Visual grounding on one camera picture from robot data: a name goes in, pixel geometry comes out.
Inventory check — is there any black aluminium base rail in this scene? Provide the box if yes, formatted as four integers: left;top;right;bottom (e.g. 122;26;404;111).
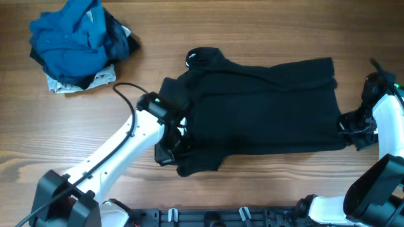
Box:
129;207;320;227

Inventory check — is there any white garment in pile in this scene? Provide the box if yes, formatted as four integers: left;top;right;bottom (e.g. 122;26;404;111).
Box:
42;21;138;93

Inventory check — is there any black polo shirt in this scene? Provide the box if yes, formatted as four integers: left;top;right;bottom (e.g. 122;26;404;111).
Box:
159;47;346;177

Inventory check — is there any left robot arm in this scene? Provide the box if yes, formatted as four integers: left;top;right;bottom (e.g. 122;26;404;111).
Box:
28;108;183;226

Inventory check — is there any blue shirt on pile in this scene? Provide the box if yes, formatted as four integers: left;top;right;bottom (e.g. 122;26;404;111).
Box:
30;0;109;78

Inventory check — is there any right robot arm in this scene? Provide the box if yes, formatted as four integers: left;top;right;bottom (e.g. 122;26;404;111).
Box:
293;94;403;226

